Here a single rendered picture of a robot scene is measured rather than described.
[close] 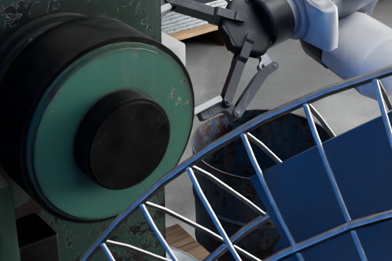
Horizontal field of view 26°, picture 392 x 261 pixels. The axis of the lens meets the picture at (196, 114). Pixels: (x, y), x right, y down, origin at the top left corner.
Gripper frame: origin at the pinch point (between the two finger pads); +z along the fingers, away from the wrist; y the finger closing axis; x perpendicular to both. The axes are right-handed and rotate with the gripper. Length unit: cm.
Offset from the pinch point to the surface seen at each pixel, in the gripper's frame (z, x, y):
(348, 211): 22, 67, -19
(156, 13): 3.9, 18.3, 3.0
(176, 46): 1.6, 13.7, -0.4
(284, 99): -142, -236, -2
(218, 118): -67, -141, -1
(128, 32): 12.2, 29.7, 0.0
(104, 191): 19.1, 22.6, -11.2
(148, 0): 4.5, 19.5, 4.3
